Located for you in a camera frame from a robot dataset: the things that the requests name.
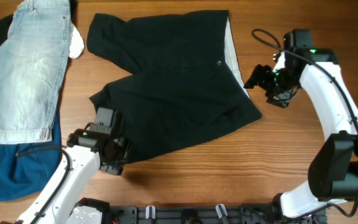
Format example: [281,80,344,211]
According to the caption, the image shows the black shorts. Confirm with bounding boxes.
[86,10,262,163]

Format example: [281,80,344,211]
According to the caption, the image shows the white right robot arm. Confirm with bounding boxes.
[244,47,358,222]

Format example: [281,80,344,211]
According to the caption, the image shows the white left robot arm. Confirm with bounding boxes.
[16,129,131,224]

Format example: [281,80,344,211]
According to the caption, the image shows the dark blue garment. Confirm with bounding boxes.
[0,110,62,202]

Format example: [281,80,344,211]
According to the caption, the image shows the white cloth item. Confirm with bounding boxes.
[69,23,85,59]

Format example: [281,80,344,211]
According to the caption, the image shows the light blue denim shorts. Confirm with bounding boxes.
[0,0,71,144]

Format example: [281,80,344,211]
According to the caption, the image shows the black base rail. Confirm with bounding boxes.
[110,203,328,224]

